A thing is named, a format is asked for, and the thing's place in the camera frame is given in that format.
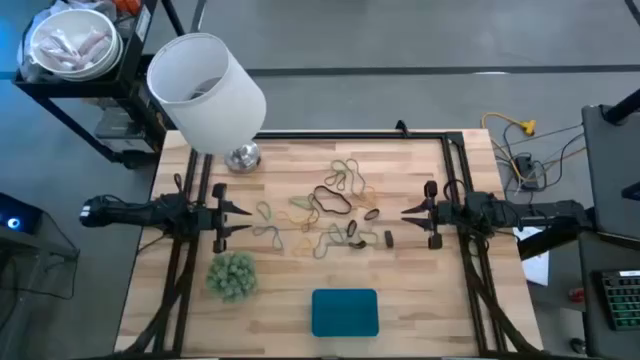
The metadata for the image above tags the black pole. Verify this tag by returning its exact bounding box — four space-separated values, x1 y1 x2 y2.
602 87 640 126

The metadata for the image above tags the grey box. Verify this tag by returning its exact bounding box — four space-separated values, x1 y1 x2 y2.
94 107 151 151

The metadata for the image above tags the white shade silver lamp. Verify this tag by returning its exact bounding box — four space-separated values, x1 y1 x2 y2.
146 32 268 175

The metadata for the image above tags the black utility cart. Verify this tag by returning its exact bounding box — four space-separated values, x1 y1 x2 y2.
12 0 174 169

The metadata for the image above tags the pink plastic wrapped packet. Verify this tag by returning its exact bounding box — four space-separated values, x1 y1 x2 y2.
77 28 112 60
49 27 80 60

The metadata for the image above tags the black computer with blue light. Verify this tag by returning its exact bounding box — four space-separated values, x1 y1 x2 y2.
0 192 44 236

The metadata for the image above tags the yellow extension cord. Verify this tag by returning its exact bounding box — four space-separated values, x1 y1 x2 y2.
481 112 537 174

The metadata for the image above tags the teal plastic bin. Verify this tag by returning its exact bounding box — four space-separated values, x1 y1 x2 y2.
311 288 380 338

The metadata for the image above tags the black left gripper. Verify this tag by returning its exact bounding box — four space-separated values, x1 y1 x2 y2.
193 182 253 254

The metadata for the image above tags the green artificial potted plant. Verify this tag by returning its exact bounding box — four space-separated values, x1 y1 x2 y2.
205 251 260 304

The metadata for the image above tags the large dark brown rubber band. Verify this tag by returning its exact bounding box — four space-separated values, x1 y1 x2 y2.
313 185 353 216

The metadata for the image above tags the orange object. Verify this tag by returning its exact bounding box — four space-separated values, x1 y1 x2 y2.
113 0 144 15

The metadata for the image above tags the white bowl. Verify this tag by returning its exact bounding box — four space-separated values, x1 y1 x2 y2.
28 8 123 82

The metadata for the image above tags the olive green thin rubber band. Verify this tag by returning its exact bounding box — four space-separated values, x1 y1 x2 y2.
323 159 352 194

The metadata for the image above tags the black power strip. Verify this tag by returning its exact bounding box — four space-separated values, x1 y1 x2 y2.
514 154 540 191

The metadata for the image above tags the tan rubber band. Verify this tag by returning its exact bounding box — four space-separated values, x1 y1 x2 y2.
357 187 379 209

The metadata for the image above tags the light green rubber band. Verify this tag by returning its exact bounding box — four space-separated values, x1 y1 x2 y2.
288 194 317 212
356 228 380 248

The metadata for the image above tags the black side desk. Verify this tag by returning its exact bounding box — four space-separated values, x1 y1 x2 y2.
578 103 640 360

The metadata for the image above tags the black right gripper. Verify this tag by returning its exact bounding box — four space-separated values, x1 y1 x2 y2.
401 180 466 250

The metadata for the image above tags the grey thin rubber band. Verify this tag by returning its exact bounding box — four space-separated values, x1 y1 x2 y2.
343 158 376 199

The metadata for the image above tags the blue grey rubber band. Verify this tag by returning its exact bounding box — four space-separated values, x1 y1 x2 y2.
251 224 285 252

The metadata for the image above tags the white paper sheet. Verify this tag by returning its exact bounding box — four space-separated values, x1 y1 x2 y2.
512 227 550 287

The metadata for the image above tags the brown thin rubber band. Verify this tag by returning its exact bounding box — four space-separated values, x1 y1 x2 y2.
301 193 321 234

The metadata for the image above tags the black backlit keyboard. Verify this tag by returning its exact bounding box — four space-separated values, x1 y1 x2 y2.
599 269 640 331

